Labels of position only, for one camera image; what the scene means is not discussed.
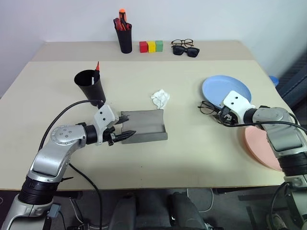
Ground light blue plate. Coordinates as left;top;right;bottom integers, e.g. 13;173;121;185
201;75;253;109

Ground white floor cable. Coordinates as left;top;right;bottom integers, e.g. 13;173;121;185
186;187;214;213

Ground crumpled white tissue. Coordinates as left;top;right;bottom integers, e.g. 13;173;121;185
150;89;171;110

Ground black sunglasses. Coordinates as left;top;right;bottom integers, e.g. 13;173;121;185
172;46;200;58

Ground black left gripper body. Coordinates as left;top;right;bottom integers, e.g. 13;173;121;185
102;117;122;147

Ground dark blue chair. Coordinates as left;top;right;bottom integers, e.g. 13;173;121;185
275;53;307;109

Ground grey cable plug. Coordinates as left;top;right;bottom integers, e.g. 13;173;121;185
46;203;61;219

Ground dark rounded shape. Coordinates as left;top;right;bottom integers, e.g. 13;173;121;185
167;191;209;230

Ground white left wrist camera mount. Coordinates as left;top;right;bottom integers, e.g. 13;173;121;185
93;103;118;146

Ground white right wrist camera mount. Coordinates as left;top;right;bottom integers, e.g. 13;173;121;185
223;90;257;125

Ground black thin-frame glasses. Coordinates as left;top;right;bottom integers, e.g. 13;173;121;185
197;101;223;116

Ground brown-frame glasses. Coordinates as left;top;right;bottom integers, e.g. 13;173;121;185
171;39;195;48

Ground tall black tool cup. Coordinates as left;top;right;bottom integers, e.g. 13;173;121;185
116;23;133;54

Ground pink plate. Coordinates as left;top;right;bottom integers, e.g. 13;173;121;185
243;126;284;172

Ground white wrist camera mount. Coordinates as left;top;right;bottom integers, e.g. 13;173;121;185
93;103;118;146
223;90;257;125

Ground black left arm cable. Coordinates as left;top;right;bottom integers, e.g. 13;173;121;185
38;100;104;230

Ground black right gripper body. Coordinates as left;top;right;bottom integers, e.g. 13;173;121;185
217;106;238;126

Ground black tapered marker cup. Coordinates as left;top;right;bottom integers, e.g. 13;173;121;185
74;69;106;103

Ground blue round lid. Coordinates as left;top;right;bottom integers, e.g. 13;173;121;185
268;75;280;87

